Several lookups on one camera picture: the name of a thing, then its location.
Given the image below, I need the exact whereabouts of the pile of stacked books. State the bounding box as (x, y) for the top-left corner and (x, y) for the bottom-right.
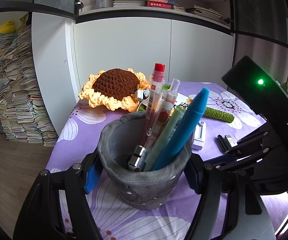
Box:
(0, 26), (58, 147)

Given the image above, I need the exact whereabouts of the right dark cabinet door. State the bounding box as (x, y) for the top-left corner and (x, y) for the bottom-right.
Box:
(230, 0), (288, 48)

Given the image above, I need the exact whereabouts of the red book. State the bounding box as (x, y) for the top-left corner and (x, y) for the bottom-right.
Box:
(147, 2), (172, 9)

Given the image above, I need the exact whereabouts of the purple floral tablecloth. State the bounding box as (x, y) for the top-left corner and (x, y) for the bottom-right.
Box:
(47, 75), (288, 239)

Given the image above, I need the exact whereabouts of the black marker pen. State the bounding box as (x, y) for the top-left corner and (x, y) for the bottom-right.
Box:
(216, 134), (229, 153)

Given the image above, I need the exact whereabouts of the grey felt pen holder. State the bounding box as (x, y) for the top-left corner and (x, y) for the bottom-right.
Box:
(97, 112), (192, 210)

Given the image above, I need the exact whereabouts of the pink patterned pen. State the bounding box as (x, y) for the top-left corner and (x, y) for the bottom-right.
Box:
(144, 79), (181, 151)

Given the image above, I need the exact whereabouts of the red gel pen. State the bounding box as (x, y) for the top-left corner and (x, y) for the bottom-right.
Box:
(141, 63), (165, 146)

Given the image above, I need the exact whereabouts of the crochet sunflower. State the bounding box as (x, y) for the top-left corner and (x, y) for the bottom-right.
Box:
(78, 68), (150, 113)

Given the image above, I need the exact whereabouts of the sunflower gift card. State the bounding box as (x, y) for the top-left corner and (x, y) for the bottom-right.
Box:
(174, 93), (196, 109)

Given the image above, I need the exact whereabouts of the light green pen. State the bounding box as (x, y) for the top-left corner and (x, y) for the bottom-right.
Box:
(143, 106), (186, 172)

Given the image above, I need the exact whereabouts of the white bookshelf cabinet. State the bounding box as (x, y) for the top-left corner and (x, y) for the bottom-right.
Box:
(32, 0), (235, 133)

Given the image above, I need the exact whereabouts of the blue pen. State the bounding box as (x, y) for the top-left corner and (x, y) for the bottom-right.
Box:
(151, 88), (209, 171)

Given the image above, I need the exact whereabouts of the yellow plush toy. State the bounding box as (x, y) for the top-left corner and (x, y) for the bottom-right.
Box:
(0, 20), (16, 34)

